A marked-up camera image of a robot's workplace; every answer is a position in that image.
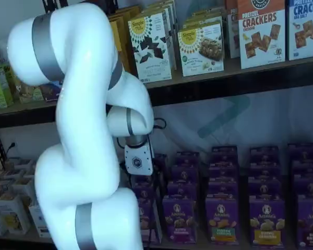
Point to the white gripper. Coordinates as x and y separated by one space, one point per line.
138 161

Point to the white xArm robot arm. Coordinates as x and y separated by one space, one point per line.
75 104

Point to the purple Annie's snack box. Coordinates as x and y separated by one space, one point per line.
222 188
264 187
185 173
224 151
309 185
223 174
264 153
187 159
264 169
223 162
306 166
182 188
303 151

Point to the purple Annie's box violet patch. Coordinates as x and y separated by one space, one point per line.
180 221

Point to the purple Annie's box green patch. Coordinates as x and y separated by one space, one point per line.
221 221

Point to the black metal shelf rack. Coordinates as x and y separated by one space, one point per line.
224 91
15 119

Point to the purple Annie's box yellow patch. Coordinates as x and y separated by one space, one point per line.
267 221

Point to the Simple Mills dark cracker box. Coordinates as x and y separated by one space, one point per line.
150 49
167 3
159 10

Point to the yellow Revival snack box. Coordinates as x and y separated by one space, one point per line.
122 16
125 47
131 9

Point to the Simple Mills snack bar box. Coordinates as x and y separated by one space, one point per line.
200 49
203 13
202 20

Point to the blue Zbar box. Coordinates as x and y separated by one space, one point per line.
50 91

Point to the yellow Bobo's box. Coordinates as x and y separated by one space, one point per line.
28 93

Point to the orange pretzel crackers box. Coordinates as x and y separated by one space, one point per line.
262 39
232 31

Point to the purple Annie's box brown patch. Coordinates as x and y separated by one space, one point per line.
311 221

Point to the blue pretzel crackers box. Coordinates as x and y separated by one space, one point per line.
306 31

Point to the white backdrop sheet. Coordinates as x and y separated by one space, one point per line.
276 119

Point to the white pouch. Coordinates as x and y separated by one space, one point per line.
4 56

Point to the black wall plug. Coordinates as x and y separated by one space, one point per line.
11 147

